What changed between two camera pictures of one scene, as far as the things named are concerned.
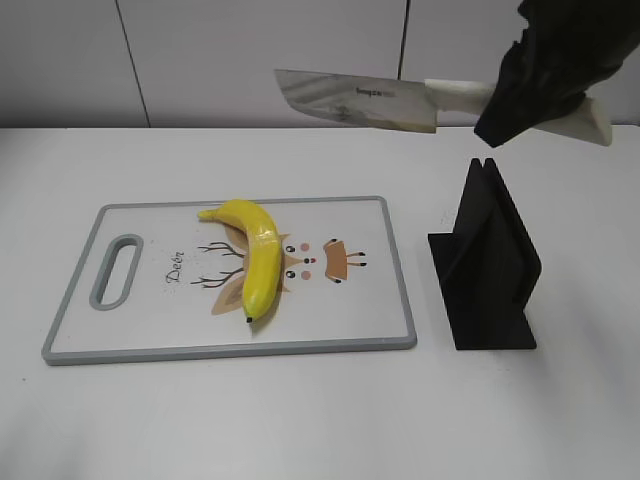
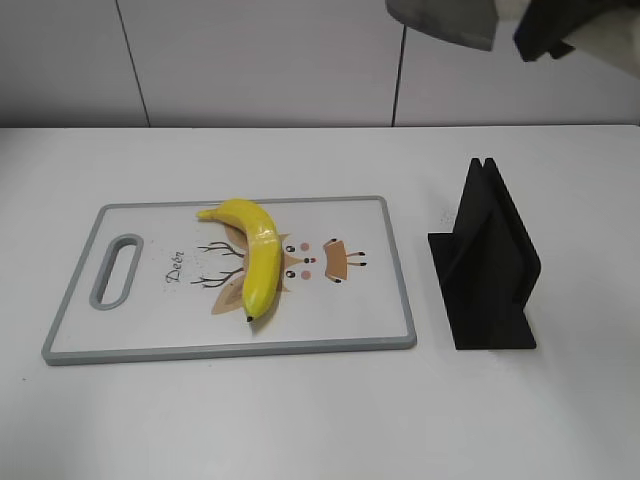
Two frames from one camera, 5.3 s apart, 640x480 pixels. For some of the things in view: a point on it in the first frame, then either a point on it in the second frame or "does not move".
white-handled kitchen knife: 414,105 → 613,37
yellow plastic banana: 263,258 does not move
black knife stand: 487,268 does not move
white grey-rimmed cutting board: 161,282 does not move
